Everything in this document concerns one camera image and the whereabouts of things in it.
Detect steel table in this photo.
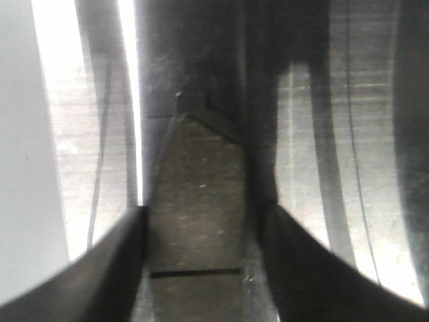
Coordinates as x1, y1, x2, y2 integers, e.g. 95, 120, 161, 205
32, 1, 428, 321

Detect grey brake pad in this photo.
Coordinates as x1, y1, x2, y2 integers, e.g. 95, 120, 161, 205
147, 93, 249, 322

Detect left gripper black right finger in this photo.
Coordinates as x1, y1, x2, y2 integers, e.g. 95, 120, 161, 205
259, 204, 428, 321

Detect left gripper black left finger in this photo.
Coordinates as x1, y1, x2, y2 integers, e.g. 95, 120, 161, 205
1, 207, 147, 321

